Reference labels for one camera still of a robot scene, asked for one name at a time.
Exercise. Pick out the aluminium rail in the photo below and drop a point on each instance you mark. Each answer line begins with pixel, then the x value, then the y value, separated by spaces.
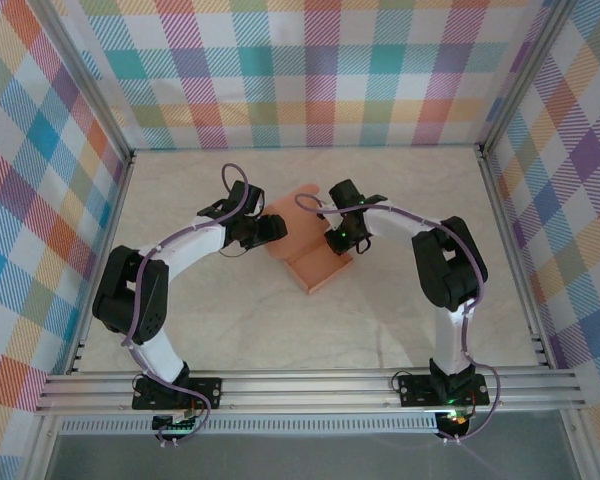
pixel 102 260
pixel 512 250

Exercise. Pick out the aluminium left side rail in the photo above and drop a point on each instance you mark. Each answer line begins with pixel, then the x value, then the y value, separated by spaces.
pixel 102 260

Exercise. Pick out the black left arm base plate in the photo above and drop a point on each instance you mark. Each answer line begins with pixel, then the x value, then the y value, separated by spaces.
pixel 205 392

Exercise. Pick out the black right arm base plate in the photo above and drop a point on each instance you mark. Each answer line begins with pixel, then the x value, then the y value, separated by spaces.
pixel 415 390

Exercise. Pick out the aluminium left corner post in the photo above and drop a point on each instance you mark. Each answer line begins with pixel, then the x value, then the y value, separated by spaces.
pixel 80 80

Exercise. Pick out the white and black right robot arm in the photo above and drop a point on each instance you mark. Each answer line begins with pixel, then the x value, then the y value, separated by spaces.
pixel 450 270

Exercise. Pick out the aluminium mounting beam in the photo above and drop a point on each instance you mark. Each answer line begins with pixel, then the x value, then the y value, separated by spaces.
pixel 305 390

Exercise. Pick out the aluminium right corner post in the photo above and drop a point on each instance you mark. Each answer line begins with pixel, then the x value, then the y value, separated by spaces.
pixel 525 75

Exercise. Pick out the aluminium right side rail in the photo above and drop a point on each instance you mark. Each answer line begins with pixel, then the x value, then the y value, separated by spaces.
pixel 512 250

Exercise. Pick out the aluminium corner post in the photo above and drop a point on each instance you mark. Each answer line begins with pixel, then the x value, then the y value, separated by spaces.
pixel 80 80
pixel 525 75

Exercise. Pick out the orange paper box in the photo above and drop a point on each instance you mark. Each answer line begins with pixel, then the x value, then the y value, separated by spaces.
pixel 320 270

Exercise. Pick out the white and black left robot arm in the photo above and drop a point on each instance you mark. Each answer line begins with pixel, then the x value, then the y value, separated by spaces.
pixel 130 295

